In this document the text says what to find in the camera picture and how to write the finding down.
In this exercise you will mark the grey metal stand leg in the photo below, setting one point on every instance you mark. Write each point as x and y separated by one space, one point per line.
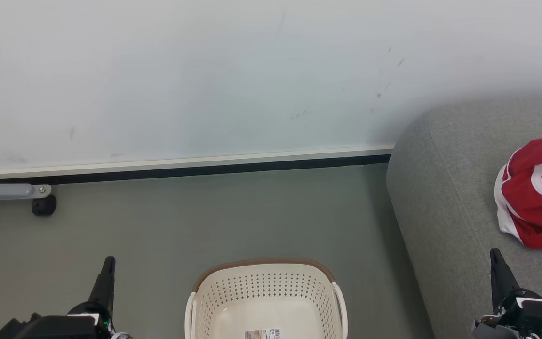
3 190

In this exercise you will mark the white barcode label sticker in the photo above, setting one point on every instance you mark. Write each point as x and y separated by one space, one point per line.
262 334

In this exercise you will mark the grey fabric sofa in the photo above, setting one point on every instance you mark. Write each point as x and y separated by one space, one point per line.
454 188

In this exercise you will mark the red garment with white edge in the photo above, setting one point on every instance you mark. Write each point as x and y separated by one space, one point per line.
541 238

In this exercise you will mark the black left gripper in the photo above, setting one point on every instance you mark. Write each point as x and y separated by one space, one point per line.
50 327

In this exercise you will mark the white and black baseboard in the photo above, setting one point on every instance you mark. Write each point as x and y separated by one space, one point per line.
181 165

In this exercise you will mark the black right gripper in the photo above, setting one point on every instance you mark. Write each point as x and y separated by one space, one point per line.
539 320

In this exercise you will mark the cream perforated laundry basket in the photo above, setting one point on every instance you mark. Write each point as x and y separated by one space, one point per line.
261 301

